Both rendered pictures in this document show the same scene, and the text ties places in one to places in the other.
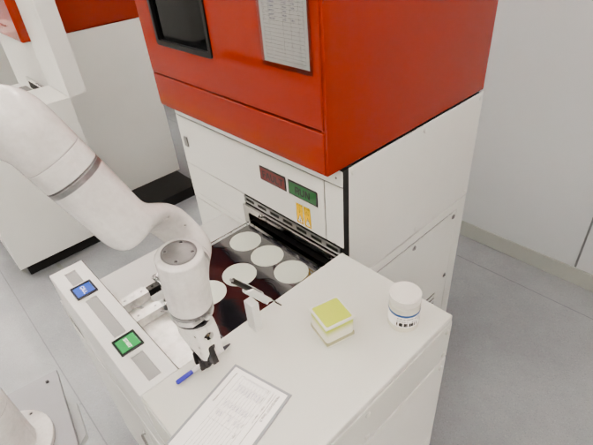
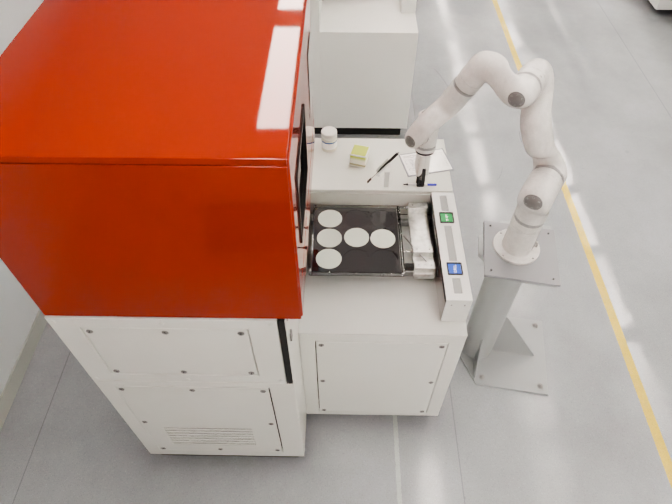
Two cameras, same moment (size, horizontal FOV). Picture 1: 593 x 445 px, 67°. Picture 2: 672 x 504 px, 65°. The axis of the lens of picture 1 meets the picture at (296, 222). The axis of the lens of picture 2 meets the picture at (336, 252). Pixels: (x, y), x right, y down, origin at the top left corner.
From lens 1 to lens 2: 2.47 m
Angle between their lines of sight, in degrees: 87
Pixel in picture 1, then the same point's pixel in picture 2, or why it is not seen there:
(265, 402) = (409, 158)
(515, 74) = not seen: outside the picture
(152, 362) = (440, 203)
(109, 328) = (451, 234)
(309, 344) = (373, 164)
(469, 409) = not seen: hidden behind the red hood
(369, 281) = (316, 168)
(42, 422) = (497, 246)
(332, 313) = (360, 149)
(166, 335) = (420, 236)
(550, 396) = not seen: hidden behind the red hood
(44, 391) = (493, 265)
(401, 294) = (332, 131)
